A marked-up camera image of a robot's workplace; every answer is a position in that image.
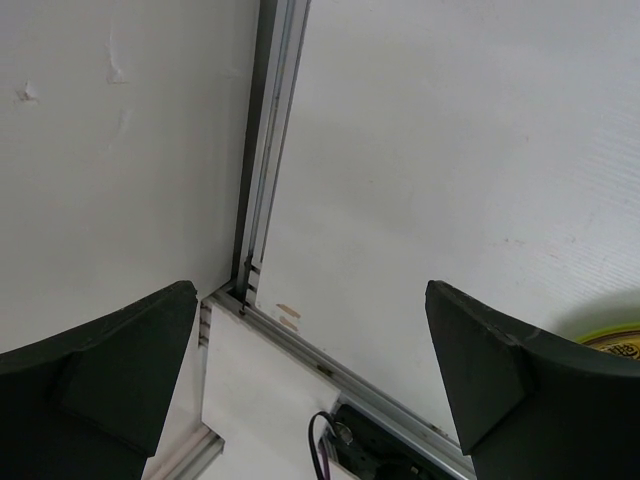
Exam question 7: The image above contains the aluminium table frame rail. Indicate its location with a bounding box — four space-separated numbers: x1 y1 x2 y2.
144 0 476 480

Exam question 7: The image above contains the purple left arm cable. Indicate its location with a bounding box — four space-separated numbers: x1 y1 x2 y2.
314 424 334 480

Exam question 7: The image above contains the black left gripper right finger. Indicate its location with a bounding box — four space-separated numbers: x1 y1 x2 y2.
425 280 639 479

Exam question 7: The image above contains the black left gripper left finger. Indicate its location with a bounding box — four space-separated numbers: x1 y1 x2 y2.
1 280 197 479

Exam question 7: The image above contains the yellow patterned plate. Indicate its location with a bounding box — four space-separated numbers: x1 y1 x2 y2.
575 321 640 360

